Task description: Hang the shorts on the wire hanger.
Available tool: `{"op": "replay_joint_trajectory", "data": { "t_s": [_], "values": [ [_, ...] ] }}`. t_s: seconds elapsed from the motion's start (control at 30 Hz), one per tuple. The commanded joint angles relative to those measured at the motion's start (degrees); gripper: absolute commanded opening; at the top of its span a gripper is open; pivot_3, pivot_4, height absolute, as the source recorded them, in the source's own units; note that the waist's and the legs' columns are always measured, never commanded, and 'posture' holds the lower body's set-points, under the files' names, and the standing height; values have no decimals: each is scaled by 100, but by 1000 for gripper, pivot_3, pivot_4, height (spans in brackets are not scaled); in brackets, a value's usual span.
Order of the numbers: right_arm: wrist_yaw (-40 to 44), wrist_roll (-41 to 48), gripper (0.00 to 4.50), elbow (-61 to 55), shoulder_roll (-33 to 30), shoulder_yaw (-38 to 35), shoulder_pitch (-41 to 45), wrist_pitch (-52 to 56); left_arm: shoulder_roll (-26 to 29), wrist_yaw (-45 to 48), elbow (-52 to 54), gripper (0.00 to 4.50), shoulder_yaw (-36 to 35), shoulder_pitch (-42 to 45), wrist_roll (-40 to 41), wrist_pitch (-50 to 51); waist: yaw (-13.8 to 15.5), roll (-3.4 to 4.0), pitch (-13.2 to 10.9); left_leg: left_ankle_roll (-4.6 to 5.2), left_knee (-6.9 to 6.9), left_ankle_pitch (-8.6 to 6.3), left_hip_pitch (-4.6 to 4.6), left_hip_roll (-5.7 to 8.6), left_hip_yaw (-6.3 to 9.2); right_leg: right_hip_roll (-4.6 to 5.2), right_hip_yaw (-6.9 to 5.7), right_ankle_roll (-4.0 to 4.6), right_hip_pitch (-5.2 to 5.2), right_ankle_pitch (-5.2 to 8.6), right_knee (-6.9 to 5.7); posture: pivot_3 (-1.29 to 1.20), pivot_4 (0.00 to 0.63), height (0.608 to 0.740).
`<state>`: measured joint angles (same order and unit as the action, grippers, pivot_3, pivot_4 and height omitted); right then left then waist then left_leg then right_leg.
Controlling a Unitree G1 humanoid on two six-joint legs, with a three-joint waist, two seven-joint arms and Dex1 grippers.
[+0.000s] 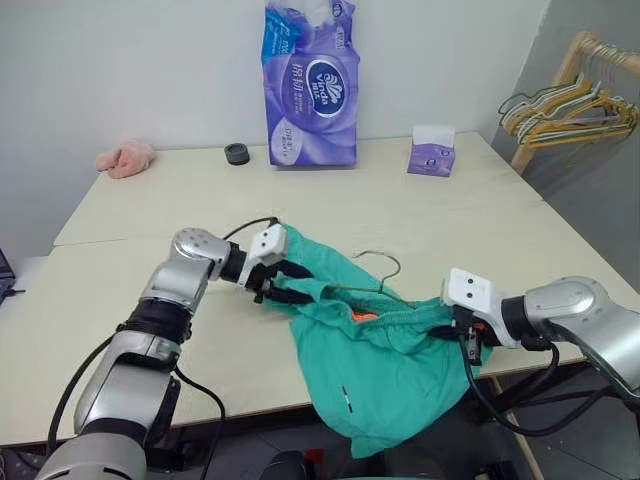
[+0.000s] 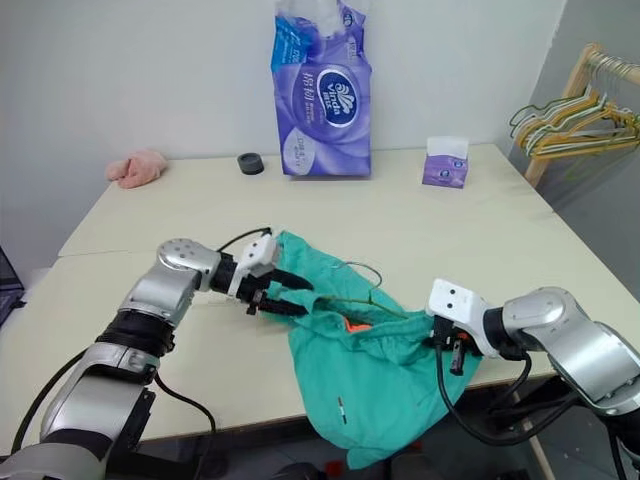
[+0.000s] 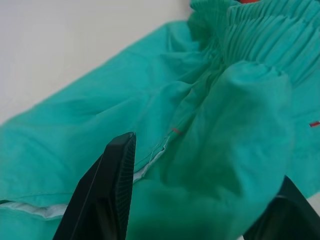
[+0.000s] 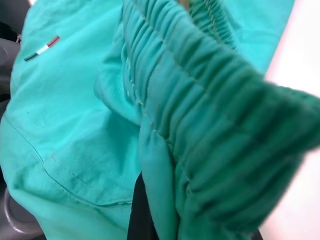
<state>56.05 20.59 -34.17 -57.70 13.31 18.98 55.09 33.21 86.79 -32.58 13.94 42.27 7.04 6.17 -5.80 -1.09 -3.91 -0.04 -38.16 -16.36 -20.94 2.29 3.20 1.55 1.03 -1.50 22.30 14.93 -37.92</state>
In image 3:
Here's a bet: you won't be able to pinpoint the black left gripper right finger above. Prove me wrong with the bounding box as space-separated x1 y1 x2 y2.
243 174 320 240

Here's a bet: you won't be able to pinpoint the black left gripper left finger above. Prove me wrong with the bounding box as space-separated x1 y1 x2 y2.
51 131 138 240

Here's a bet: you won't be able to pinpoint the green shorts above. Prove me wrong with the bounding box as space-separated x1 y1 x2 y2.
0 0 320 240

